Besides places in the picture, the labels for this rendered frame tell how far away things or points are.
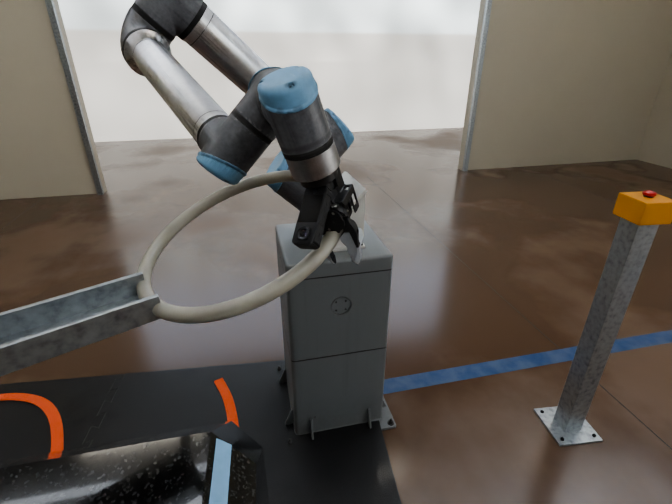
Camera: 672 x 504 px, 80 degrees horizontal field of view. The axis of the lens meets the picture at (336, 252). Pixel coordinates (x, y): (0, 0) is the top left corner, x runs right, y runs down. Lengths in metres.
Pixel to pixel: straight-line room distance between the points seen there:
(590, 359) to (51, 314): 1.78
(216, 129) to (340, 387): 1.26
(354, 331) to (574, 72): 5.91
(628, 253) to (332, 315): 1.06
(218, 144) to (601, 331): 1.55
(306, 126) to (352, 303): 0.98
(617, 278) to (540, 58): 5.12
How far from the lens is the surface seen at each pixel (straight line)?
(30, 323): 0.93
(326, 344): 1.61
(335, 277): 1.45
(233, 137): 0.77
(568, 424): 2.16
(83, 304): 0.93
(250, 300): 0.71
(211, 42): 1.26
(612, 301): 1.79
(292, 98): 0.64
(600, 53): 7.22
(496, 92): 6.28
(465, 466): 1.92
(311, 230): 0.68
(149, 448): 0.96
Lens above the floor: 1.50
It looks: 26 degrees down
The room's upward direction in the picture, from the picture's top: straight up
